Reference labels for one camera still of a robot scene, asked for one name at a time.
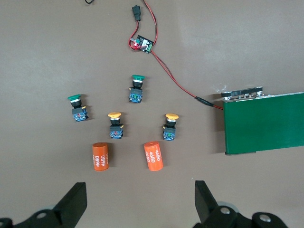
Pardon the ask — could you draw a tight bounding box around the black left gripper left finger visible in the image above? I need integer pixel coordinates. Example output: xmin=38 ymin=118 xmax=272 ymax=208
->
xmin=0 ymin=182 xmax=87 ymax=228

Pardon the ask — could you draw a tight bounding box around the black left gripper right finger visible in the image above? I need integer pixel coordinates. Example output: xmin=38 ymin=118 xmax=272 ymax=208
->
xmin=192 ymin=180 xmax=288 ymax=228

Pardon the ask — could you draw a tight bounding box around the orange 4680 battery cylinder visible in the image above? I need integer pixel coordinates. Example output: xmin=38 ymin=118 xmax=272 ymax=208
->
xmin=92 ymin=142 xmax=110 ymax=172
xmin=143 ymin=141 xmax=165 ymax=171

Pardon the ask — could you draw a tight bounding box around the yellow mushroom push button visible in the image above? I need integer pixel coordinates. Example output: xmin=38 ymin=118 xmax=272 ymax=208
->
xmin=107 ymin=111 xmax=124 ymax=141
xmin=162 ymin=113 xmax=180 ymax=142

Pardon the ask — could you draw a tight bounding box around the green mushroom push button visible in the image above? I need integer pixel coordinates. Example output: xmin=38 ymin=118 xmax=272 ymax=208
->
xmin=67 ymin=94 xmax=90 ymax=123
xmin=129 ymin=75 xmax=146 ymax=104

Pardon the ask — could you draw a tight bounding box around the green conveyor belt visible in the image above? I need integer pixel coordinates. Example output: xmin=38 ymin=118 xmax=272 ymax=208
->
xmin=215 ymin=85 xmax=304 ymax=156

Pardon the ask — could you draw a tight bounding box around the small black controller board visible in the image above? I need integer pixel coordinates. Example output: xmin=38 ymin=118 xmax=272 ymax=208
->
xmin=130 ymin=35 xmax=154 ymax=55

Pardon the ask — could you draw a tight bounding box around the red black conveyor wire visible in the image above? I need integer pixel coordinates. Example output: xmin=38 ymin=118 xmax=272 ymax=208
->
xmin=151 ymin=49 xmax=224 ymax=111

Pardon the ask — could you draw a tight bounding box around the red black power wire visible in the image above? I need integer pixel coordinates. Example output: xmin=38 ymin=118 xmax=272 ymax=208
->
xmin=142 ymin=0 xmax=159 ymax=47

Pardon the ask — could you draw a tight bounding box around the black inline switch red lead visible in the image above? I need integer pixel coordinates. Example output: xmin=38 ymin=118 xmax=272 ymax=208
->
xmin=128 ymin=5 xmax=143 ymax=50

